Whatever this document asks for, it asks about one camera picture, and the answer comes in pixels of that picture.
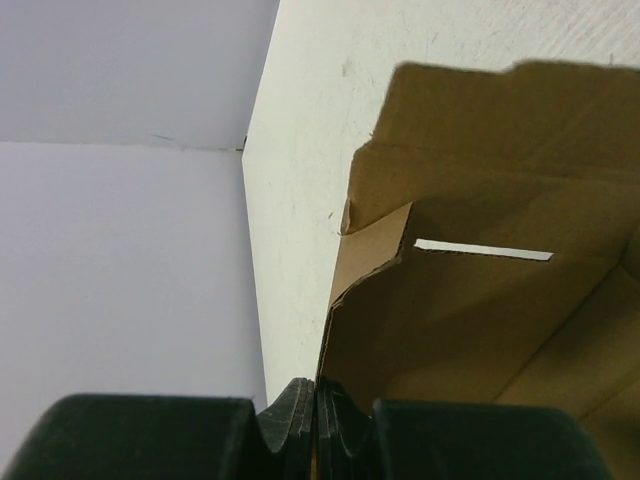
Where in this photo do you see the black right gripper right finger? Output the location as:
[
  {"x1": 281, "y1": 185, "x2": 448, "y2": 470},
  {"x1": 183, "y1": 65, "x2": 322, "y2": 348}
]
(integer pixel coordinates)
[{"x1": 315, "y1": 377, "x2": 639, "y2": 479}]

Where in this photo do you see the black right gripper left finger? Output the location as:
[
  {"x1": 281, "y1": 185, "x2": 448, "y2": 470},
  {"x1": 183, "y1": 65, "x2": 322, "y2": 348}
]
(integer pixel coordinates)
[{"x1": 2, "y1": 378, "x2": 314, "y2": 479}]

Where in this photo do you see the brown cardboard paper box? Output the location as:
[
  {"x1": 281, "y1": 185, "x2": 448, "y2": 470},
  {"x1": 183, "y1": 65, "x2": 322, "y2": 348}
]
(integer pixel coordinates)
[{"x1": 317, "y1": 62, "x2": 639, "y2": 467}]

